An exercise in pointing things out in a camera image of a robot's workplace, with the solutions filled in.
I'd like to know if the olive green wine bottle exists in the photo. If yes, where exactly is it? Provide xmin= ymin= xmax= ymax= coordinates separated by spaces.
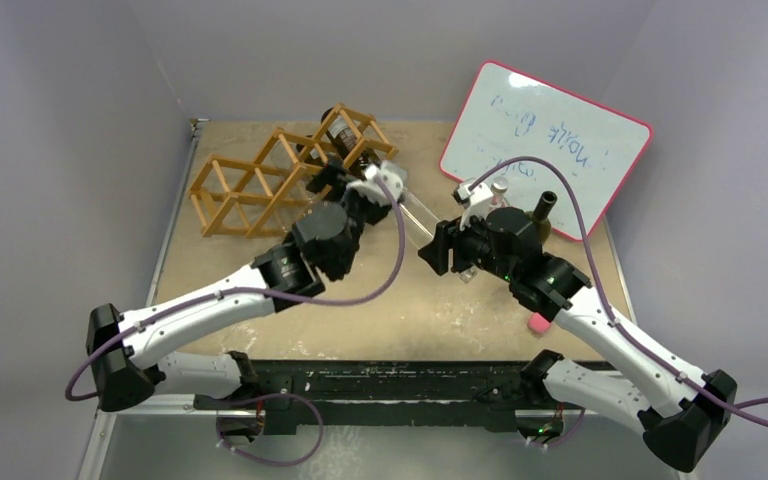
xmin=282 ymin=133 xmax=328 ymax=175

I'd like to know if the dark bottle beige label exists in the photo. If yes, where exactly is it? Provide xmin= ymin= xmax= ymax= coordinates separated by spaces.
xmin=326 ymin=115 xmax=382 ymax=177

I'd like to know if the dark green wine bottle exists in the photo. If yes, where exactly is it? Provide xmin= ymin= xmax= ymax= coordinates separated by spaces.
xmin=526 ymin=191 xmax=557 ymax=245

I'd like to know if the clear bottle green label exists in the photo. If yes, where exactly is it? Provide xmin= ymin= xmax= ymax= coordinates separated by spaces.
xmin=490 ymin=176 xmax=510 ymax=209

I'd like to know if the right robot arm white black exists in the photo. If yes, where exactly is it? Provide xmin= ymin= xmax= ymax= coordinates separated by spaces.
xmin=418 ymin=207 xmax=737 ymax=472

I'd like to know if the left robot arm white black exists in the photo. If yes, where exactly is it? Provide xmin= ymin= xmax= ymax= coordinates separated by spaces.
xmin=81 ymin=161 xmax=408 ymax=412

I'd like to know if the wooden lattice wine rack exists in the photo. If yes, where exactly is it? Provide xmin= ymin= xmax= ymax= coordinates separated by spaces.
xmin=186 ymin=103 xmax=398 ymax=238

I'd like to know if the pink eraser block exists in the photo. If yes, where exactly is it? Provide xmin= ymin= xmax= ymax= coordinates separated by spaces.
xmin=527 ymin=313 xmax=551 ymax=335

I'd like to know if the pink framed whiteboard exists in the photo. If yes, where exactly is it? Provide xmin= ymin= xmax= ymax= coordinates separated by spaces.
xmin=439 ymin=61 xmax=653 ymax=241

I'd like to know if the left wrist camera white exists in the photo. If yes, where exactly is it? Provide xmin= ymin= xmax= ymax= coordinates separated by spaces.
xmin=357 ymin=160 xmax=408 ymax=205

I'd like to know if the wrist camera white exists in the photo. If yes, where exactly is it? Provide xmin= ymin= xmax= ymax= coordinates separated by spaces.
xmin=452 ymin=178 xmax=494 ymax=231
xmin=357 ymin=160 xmax=408 ymax=205

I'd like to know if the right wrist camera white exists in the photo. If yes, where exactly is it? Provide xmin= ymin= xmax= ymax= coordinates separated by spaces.
xmin=452 ymin=178 xmax=494 ymax=231

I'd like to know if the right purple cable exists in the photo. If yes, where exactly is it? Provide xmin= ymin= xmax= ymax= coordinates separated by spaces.
xmin=466 ymin=156 xmax=768 ymax=436

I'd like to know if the purple cable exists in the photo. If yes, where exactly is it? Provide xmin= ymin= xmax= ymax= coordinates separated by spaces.
xmin=64 ymin=177 xmax=408 ymax=403
xmin=466 ymin=156 xmax=768 ymax=436

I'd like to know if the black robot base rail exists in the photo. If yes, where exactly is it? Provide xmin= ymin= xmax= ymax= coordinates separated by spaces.
xmin=214 ymin=357 xmax=591 ymax=439

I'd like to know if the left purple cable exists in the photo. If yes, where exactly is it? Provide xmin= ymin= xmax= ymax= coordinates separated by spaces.
xmin=64 ymin=177 xmax=408 ymax=403

